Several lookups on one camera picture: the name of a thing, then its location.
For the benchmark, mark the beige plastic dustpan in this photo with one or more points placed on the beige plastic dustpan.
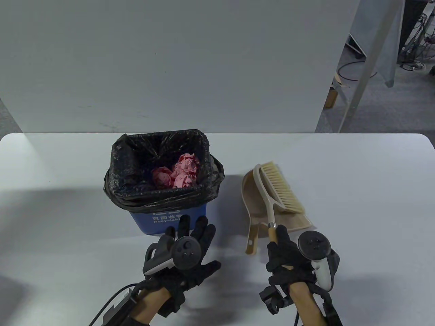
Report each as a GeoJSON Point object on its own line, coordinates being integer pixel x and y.
{"type": "Point", "coordinates": [255, 200]}

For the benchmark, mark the person's right hand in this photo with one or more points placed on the person's right hand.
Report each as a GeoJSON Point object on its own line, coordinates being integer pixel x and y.
{"type": "Point", "coordinates": [287, 261]}

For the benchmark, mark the black right forearm module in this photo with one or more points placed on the black right forearm module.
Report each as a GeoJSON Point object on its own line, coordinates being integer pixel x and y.
{"type": "Point", "coordinates": [334, 315]}

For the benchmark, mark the white partition panel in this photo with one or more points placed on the white partition panel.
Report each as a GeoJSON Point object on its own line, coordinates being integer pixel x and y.
{"type": "Point", "coordinates": [170, 68]}

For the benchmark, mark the grey metal post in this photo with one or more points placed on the grey metal post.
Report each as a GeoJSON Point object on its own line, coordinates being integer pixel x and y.
{"type": "Point", "coordinates": [360, 81]}

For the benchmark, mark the person's left forearm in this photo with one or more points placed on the person's left forearm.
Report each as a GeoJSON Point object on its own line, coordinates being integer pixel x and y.
{"type": "Point", "coordinates": [149, 305]}

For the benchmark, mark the black plastic trash bag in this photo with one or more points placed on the black plastic trash bag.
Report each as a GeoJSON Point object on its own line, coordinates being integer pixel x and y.
{"type": "Point", "coordinates": [136, 152]}

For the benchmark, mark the black left forearm module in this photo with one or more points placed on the black left forearm module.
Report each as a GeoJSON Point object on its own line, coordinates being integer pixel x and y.
{"type": "Point", "coordinates": [117, 307]}

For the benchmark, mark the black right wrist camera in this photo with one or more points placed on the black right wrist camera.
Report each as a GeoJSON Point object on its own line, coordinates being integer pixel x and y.
{"type": "Point", "coordinates": [272, 299]}

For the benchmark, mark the blue recycling bin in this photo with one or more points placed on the blue recycling bin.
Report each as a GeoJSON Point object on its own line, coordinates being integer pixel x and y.
{"type": "Point", "coordinates": [149, 222]}

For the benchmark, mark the person's right forearm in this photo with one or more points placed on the person's right forearm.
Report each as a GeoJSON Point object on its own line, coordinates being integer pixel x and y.
{"type": "Point", "coordinates": [306, 305]}

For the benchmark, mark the white table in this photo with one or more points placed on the white table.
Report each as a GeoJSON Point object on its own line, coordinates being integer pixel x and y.
{"type": "Point", "coordinates": [373, 169]}

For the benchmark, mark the black left hand controller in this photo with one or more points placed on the black left hand controller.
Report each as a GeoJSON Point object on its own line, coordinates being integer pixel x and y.
{"type": "Point", "coordinates": [187, 253]}

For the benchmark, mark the group of pink paper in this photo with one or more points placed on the group of pink paper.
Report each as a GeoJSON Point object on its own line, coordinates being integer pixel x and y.
{"type": "Point", "coordinates": [185, 169]}

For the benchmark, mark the person's left hand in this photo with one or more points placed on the person's left hand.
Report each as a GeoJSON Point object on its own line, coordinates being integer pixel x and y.
{"type": "Point", "coordinates": [204, 244]}

